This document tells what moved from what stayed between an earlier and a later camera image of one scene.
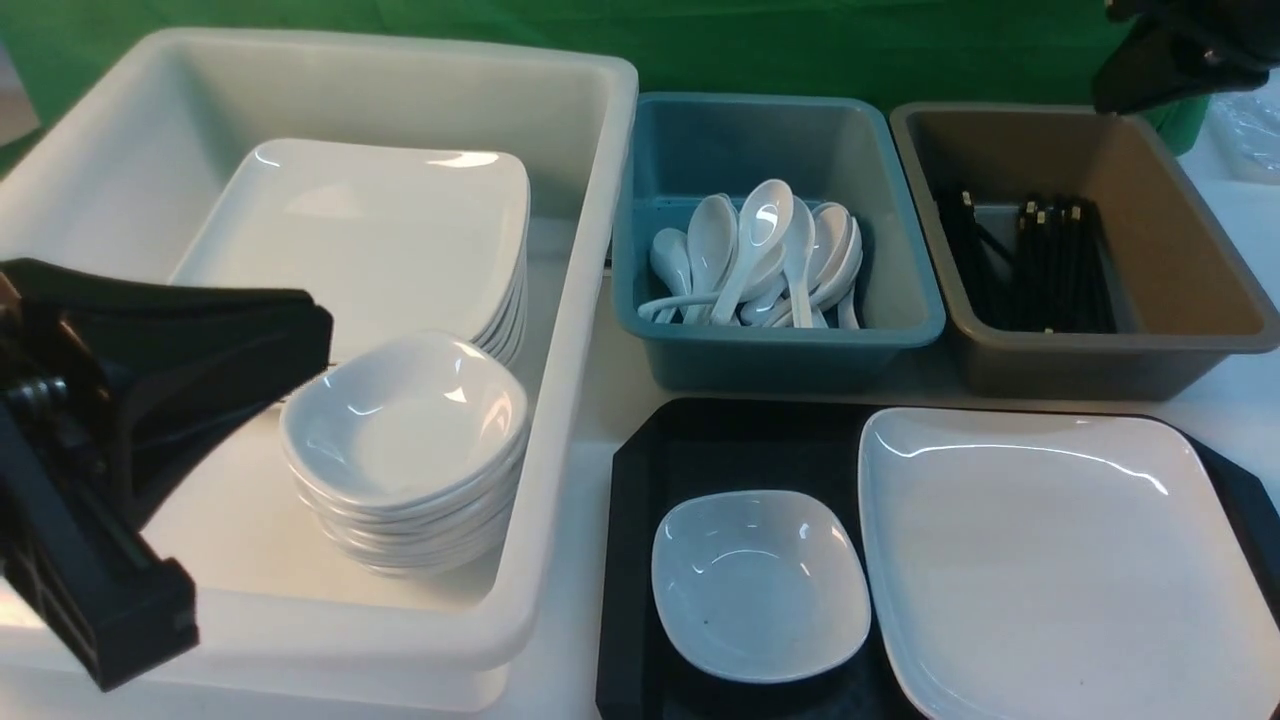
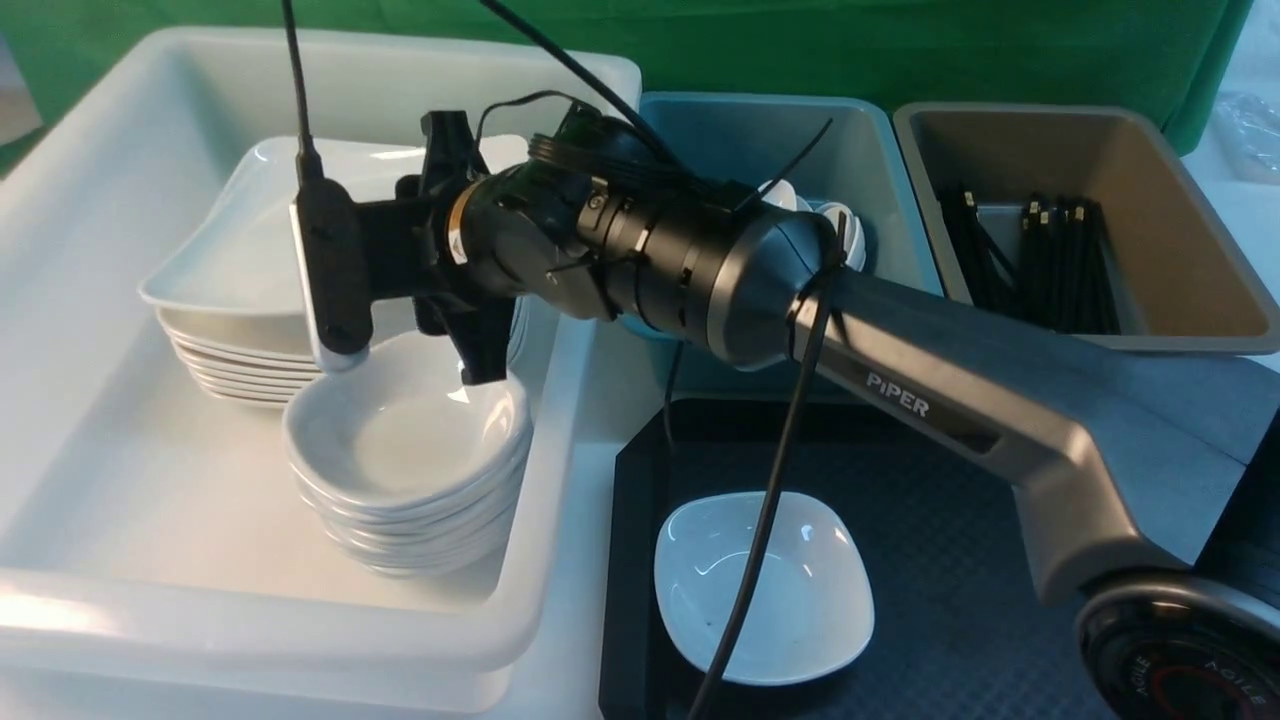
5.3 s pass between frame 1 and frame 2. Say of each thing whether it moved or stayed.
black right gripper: moved
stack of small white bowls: stayed
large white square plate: moved
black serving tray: stayed
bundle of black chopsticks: stayed
